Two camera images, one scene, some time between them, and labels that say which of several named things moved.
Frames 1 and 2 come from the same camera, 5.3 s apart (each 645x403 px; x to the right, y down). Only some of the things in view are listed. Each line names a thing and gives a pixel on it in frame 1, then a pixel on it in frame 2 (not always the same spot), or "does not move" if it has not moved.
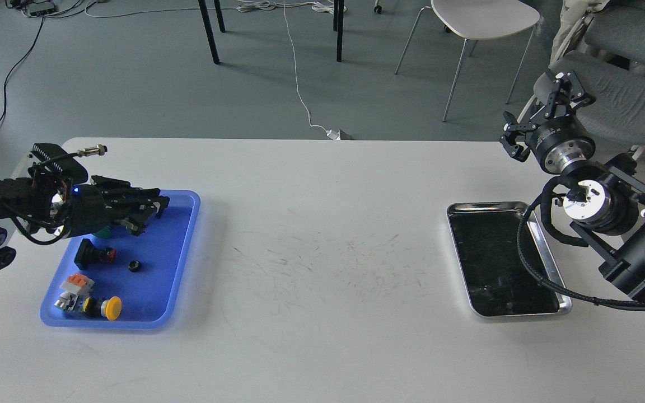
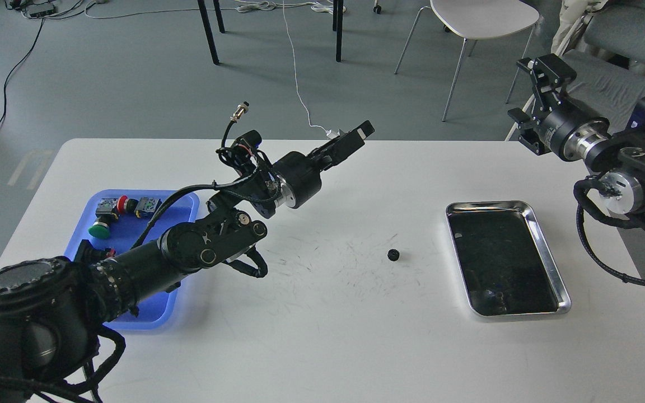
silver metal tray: x=496 y=282 does not move
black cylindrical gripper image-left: x=88 y=208 to x=299 y=177
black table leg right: x=338 y=17 does not move
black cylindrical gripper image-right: x=559 y=140 to x=570 y=130
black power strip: x=41 y=8 does not move
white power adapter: x=333 y=135 does not move
